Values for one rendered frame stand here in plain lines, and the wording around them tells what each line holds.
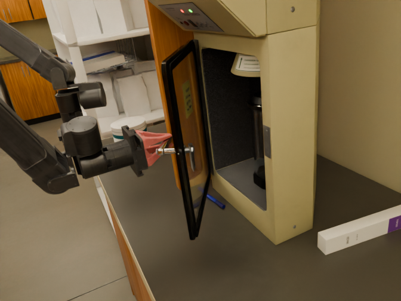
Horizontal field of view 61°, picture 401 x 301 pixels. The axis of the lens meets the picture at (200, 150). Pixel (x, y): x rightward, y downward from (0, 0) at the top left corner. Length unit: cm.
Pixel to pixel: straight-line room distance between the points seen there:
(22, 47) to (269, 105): 64
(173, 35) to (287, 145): 43
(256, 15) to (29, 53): 60
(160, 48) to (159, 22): 6
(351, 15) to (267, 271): 72
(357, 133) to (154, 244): 68
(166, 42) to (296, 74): 39
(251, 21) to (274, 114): 18
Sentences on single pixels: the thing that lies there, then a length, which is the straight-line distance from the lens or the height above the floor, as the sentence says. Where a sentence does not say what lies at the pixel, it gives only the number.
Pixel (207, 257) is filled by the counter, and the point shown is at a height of 94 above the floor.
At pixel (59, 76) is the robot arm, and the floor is 134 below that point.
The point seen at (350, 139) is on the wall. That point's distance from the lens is 117.
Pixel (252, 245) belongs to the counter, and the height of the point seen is 94.
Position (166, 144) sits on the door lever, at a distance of 74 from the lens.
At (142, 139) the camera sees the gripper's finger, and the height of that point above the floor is 123.
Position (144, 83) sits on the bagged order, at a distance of 192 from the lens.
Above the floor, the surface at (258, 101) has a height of 125.
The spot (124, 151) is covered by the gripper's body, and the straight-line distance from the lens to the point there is 72.
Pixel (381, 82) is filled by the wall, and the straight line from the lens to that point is 105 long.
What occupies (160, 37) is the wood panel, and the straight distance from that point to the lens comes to 94.
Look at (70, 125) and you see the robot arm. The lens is 69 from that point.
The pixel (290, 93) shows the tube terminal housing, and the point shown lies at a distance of 70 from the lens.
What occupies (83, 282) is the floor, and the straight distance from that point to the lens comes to 232.
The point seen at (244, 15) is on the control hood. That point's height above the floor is 145.
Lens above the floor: 149
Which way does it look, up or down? 25 degrees down
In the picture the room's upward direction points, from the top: 8 degrees counter-clockwise
